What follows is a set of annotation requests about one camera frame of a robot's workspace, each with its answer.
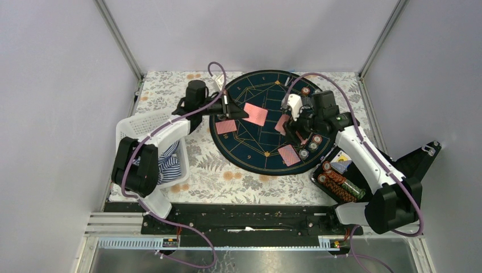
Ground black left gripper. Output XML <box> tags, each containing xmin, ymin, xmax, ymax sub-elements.
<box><xmin>198</xmin><ymin>89</ymin><xmax>249</xmax><ymax>121</ymax></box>

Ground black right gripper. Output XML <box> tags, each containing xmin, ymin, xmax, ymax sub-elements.
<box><xmin>282</xmin><ymin>104</ymin><xmax>323</xmax><ymax>146</ymax></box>

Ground red five chip stack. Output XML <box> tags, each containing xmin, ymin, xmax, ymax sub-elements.
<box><xmin>312</xmin><ymin>135</ymin><xmax>323</xmax><ymax>145</ymax></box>

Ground blue chip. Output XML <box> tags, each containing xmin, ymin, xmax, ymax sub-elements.
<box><xmin>308</xmin><ymin>142</ymin><xmax>318</xmax><ymax>152</ymax></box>

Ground red card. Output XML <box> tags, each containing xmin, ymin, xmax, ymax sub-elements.
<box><xmin>243</xmin><ymin>103</ymin><xmax>268</xmax><ymax>127</ymax></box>
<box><xmin>215</xmin><ymin>120</ymin><xmax>237</xmax><ymax>134</ymax></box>
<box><xmin>278</xmin><ymin>144</ymin><xmax>301</xmax><ymax>167</ymax></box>

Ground pink sponge block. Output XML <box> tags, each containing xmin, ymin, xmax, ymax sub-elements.
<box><xmin>275</xmin><ymin>114</ymin><xmax>290</xmax><ymax>135</ymax></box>

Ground grey chip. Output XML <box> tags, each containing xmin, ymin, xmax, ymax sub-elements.
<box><xmin>298</xmin><ymin>149</ymin><xmax>309</xmax><ymax>160</ymax></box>

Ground white plastic laundry basket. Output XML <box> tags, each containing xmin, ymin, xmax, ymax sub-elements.
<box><xmin>115</xmin><ymin>110</ymin><xmax>190</xmax><ymax>188</ymax></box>

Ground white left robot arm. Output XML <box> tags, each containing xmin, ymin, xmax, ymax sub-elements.
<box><xmin>111</xmin><ymin>80</ymin><xmax>249</xmax><ymax>234</ymax></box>

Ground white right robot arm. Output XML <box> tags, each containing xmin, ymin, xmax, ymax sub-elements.
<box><xmin>281</xmin><ymin>91</ymin><xmax>424</xmax><ymax>237</ymax></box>

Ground playing card deck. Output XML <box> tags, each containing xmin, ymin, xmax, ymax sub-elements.
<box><xmin>330</xmin><ymin>151</ymin><xmax>352</xmax><ymax>173</ymax></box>

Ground black poker chip case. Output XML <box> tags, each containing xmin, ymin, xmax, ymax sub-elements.
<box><xmin>310</xmin><ymin>140</ymin><xmax>442</xmax><ymax>208</ymax></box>

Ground red chip rows in case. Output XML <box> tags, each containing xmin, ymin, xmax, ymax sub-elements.
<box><xmin>317</xmin><ymin>162</ymin><xmax>365</xmax><ymax>202</ymax></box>

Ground round dark poker mat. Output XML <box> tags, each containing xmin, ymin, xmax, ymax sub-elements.
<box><xmin>209</xmin><ymin>70</ymin><xmax>333</xmax><ymax>176</ymax></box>

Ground blue white striped cloth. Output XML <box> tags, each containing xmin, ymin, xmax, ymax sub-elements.
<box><xmin>157</xmin><ymin>140</ymin><xmax>182</xmax><ymax>185</ymax></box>

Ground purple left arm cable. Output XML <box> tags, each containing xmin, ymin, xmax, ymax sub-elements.
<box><xmin>120</xmin><ymin>61</ymin><xmax>227</xmax><ymax>234</ymax></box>

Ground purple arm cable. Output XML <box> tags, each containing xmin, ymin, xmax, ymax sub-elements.
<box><xmin>120</xmin><ymin>61</ymin><xmax>227</xmax><ymax>234</ymax></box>
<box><xmin>284</xmin><ymin>72</ymin><xmax>426</xmax><ymax>272</ymax></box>

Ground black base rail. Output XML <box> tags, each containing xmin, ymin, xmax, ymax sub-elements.
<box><xmin>103</xmin><ymin>202</ymin><xmax>364</xmax><ymax>249</ymax></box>

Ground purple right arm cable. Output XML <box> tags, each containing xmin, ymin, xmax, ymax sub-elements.
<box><xmin>284</xmin><ymin>72</ymin><xmax>426</xmax><ymax>272</ymax></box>

